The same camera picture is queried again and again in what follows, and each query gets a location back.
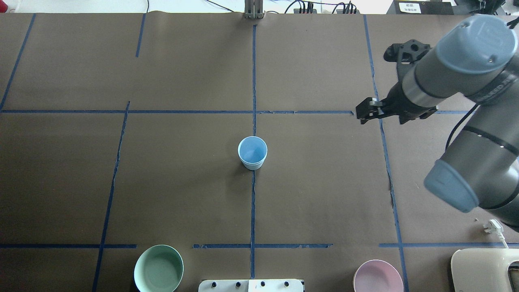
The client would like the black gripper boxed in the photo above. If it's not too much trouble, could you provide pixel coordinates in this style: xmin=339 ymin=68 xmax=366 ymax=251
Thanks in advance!
xmin=356 ymin=39 xmax=438 ymax=125

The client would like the light blue cup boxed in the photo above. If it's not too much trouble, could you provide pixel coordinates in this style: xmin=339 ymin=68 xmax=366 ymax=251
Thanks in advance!
xmin=242 ymin=161 xmax=264 ymax=171
xmin=237 ymin=135 xmax=268 ymax=166

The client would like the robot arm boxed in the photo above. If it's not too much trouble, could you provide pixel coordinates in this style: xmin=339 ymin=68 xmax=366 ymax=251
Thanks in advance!
xmin=355 ymin=14 xmax=519 ymax=231

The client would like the black box with label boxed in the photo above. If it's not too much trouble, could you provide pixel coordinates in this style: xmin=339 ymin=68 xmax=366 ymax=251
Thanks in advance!
xmin=386 ymin=0 xmax=454 ymax=15

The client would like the black power strip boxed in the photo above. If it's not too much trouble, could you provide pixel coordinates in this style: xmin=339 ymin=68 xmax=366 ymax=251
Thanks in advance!
xmin=284 ymin=0 xmax=360 ymax=15

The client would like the pink bowl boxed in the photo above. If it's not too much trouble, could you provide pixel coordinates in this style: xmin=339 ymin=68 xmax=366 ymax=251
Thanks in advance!
xmin=352 ymin=260 xmax=405 ymax=292

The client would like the white power plug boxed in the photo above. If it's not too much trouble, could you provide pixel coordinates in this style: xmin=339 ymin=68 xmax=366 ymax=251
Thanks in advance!
xmin=483 ymin=219 xmax=509 ymax=249

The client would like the cream toaster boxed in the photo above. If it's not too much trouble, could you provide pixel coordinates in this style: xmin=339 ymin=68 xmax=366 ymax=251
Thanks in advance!
xmin=449 ymin=248 xmax=519 ymax=292

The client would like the green bowl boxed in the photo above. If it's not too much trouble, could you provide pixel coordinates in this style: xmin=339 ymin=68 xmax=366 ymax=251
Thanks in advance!
xmin=133 ymin=245 xmax=184 ymax=292

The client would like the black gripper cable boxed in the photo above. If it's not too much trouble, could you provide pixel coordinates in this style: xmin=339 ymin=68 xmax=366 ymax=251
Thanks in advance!
xmin=445 ymin=103 xmax=479 ymax=151

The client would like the aluminium frame post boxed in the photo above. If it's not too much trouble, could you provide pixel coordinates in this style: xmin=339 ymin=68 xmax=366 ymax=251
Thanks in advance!
xmin=244 ymin=0 xmax=265 ymax=19

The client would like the white pedestal column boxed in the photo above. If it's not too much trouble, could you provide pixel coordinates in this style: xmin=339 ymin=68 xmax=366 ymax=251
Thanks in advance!
xmin=198 ymin=279 xmax=305 ymax=292

